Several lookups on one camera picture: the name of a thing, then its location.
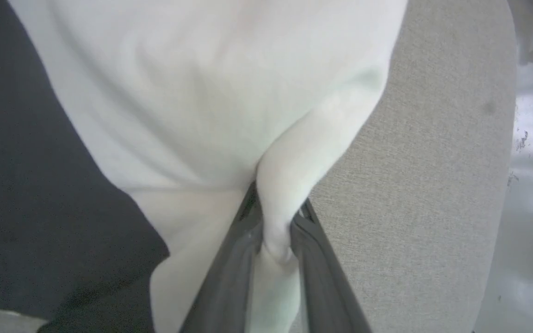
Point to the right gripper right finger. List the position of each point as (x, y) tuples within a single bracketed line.
[(324, 286)]

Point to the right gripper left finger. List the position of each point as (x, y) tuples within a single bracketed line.
[(229, 277)]

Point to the white and black T-shirt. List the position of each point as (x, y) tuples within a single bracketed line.
[(201, 92)]

